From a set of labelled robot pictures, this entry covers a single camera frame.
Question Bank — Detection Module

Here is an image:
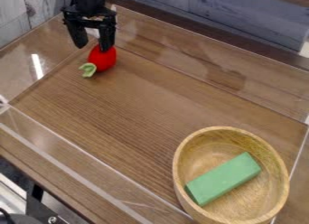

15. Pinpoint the black table leg bracket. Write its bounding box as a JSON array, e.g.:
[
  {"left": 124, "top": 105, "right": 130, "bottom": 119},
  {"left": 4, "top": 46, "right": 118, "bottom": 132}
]
[{"left": 25, "top": 183, "right": 77, "bottom": 224}]

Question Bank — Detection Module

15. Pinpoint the black cable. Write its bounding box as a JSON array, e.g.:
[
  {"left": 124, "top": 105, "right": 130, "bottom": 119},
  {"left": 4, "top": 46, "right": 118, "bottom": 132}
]
[{"left": 0, "top": 207, "right": 15, "bottom": 224}]

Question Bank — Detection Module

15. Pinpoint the clear acrylic corner bracket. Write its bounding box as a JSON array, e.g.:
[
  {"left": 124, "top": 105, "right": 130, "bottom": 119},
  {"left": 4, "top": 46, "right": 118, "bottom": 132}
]
[{"left": 85, "top": 5, "right": 118, "bottom": 38}]

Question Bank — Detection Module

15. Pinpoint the wooden bowl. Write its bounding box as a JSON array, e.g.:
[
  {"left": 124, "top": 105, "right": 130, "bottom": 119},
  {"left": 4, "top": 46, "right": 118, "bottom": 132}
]
[{"left": 172, "top": 126, "right": 290, "bottom": 224}]

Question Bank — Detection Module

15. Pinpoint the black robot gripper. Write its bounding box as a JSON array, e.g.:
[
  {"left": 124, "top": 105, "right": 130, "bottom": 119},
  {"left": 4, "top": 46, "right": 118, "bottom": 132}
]
[{"left": 61, "top": 0, "right": 116, "bottom": 52}]

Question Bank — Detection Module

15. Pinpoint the red plush strawberry toy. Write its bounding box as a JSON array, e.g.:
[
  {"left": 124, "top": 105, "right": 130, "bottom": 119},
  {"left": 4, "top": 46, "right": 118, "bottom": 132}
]
[{"left": 79, "top": 45, "right": 118, "bottom": 78}]

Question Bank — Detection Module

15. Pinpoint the clear acrylic tray wall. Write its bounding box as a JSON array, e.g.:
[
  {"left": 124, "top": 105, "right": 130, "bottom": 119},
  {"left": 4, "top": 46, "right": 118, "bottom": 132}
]
[{"left": 0, "top": 98, "right": 192, "bottom": 224}]

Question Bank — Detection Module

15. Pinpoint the green rectangular block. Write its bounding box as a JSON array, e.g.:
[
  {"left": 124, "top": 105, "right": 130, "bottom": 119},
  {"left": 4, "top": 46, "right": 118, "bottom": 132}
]
[{"left": 184, "top": 152, "right": 262, "bottom": 207}]

